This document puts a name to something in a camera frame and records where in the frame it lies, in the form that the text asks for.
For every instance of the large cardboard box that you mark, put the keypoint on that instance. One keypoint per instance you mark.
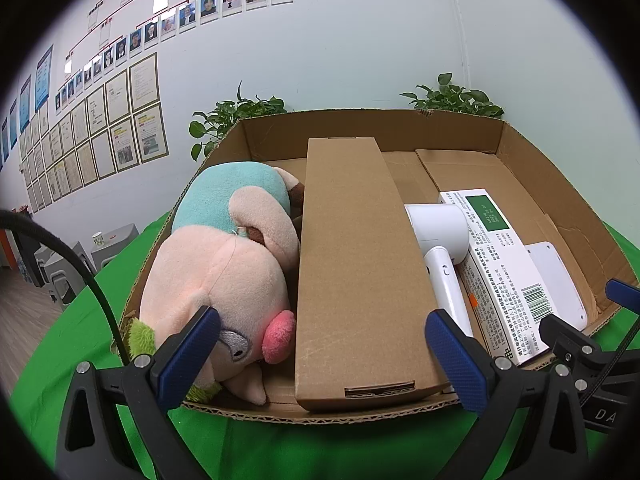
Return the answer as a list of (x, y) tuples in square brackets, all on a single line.
[(540, 180)]

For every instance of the long brown cardboard box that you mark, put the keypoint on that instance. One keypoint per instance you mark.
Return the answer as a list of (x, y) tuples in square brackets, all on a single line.
[(360, 270)]

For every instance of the grey chair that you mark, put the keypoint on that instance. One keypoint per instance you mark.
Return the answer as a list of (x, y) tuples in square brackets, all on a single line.
[(120, 245), (62, 275)]

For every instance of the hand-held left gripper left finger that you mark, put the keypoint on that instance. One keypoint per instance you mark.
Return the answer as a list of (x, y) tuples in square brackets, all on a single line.
[(185, 355)]

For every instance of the white hair dryer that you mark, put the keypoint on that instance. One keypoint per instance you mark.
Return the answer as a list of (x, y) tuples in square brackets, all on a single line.
[(440, 235)]

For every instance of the white green-label medicine box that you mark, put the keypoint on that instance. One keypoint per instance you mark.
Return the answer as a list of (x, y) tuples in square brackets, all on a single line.
[(505, 270)]

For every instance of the wall of framed certificates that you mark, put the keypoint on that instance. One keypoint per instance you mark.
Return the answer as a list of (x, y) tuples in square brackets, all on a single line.
[(100, 145)]

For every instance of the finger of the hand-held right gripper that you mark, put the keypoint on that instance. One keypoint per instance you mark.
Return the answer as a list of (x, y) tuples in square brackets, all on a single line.
[(567, 337), (622, 294)]

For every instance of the green tablecloth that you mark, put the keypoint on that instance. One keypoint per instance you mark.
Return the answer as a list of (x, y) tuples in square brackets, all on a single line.
[(300, 450)]

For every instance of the white rounded device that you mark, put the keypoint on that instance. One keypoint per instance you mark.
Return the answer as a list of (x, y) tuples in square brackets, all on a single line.
[(557, 280)]

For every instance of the white paper cup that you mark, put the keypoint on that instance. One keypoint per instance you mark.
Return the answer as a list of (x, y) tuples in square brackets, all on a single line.
[(98, 240)]

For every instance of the blue wall poster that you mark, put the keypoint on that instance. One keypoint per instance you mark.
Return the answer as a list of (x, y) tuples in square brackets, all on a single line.
[(44, 77), (25, 102), (13, 122), (4, 140)]

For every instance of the green potted plant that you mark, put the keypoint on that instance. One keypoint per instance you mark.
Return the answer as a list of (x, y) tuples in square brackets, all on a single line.
[(230, 115), (455, 97)]

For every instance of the pink pig plush toy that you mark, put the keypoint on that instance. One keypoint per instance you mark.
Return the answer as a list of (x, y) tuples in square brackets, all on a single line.
[(215, 270)]

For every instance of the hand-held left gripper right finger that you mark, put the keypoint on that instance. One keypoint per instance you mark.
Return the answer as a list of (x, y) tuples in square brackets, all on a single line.
[(457, 360)]

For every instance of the wall chart of photo cards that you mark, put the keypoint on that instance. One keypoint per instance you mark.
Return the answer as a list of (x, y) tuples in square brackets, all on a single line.
[(170, 20)]

